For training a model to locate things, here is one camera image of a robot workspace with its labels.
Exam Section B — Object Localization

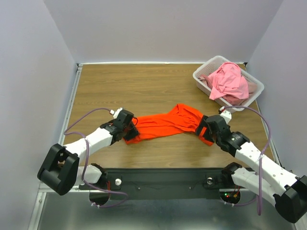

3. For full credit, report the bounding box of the aluminium frame rail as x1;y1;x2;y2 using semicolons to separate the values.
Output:
28;63;83;230

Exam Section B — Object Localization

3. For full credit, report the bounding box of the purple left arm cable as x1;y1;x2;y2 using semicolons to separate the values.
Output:
63;108;129;208

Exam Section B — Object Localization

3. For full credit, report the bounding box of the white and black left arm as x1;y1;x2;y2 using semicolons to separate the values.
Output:
37;108;138;196

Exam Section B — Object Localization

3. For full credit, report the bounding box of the orange t shirt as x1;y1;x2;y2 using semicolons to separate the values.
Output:
125;103;203;144

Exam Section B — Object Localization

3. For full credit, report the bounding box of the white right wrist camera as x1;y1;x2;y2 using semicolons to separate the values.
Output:
219;106;232;124

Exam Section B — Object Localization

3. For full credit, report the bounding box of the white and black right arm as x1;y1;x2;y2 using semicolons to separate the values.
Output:
196;113;307;223

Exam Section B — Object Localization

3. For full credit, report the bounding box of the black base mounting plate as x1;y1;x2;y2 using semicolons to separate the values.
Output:
79;168;243;207

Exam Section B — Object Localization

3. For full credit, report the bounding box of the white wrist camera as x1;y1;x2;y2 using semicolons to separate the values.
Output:
109;107;123;119
219;106;232;124

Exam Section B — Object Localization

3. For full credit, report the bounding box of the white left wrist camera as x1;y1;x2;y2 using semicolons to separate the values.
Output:
109;107;123;119

